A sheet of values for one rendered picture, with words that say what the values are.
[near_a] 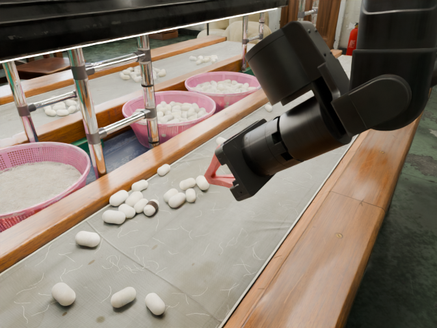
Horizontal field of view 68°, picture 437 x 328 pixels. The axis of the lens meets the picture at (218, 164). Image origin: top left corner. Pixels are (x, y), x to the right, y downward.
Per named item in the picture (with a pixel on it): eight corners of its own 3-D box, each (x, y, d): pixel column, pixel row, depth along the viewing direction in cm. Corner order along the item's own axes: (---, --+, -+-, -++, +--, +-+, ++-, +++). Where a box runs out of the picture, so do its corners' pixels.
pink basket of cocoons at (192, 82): (272, 103, 122) (274, 79, 117) (235, 128, 103) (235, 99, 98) (213, 91, 135) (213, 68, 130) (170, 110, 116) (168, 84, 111)
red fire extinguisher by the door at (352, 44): (357, 57, 477) (364, 21, 452) (353, 60, 465) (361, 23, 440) (347, 56, 484) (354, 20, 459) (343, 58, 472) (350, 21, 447)
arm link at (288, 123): (351, 148, 29) (368, 129, 33) (313, 80, 29) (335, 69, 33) (289, 172, 34) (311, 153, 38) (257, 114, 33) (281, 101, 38)
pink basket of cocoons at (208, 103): (224, 122, 108) (224, 94, 103) (203, 161, 85) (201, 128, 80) (148, 114, 113) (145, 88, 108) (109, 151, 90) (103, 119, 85)
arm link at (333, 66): (419, 109, 24) (422, 90, 31) (344, -32, 23) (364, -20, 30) (285, 167, 31) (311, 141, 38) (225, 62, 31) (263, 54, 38)
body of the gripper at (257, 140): (209, 153, 36) (257, 125, 31) (254, 123, 43) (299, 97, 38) (239, 202, 37) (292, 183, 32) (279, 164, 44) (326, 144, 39)
